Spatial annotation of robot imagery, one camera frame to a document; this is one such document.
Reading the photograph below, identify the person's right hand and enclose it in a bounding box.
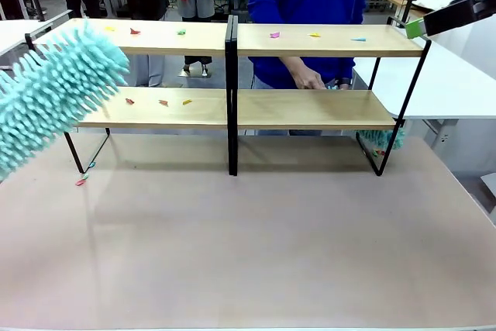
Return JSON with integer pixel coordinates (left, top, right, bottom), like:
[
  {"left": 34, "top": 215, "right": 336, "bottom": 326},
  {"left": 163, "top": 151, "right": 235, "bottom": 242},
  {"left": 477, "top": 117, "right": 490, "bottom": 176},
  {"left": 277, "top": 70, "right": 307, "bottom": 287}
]
[{"left": 293, "top": 61, "right": 327, "bottom": 91}]

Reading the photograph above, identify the person's right forearm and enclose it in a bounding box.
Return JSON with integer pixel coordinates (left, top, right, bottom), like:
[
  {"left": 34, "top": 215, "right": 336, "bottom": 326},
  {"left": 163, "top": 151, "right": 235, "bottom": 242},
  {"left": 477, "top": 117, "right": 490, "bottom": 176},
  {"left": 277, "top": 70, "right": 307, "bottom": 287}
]
[{"left": 277, "top": 55, "right": 311, "bottom": 76}]

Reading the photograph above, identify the wooden work table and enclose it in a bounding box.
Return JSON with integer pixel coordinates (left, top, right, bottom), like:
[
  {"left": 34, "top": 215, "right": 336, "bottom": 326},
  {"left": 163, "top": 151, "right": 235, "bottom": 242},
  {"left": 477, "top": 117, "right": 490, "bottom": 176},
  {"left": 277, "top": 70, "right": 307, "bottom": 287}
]
[{"left": 387, "top": 0, "right": 427, "bottom": 22}]

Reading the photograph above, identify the teal chenille duster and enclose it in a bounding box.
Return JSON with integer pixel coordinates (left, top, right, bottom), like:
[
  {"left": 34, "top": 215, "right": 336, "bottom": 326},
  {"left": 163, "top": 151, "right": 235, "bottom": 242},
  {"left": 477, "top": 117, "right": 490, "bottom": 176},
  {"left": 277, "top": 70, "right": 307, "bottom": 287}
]
[
  {"left": 326, "top": 83, "right": 406, "bottom": 152},
  {"left": 0, "top": 19, "right": 131, "bottom": 184}
]

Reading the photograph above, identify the wooden two-tier shelf unit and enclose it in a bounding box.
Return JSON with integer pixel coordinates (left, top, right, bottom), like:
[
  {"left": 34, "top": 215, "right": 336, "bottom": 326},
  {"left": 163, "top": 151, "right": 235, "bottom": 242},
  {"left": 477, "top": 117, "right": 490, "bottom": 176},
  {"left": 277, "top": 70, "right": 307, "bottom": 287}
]
[
  {"left": 25, "top": 16, "right": 233, "bottom": 177},
  {"left": 230, "top": 16, "right": 432, "bottom": 177}
]

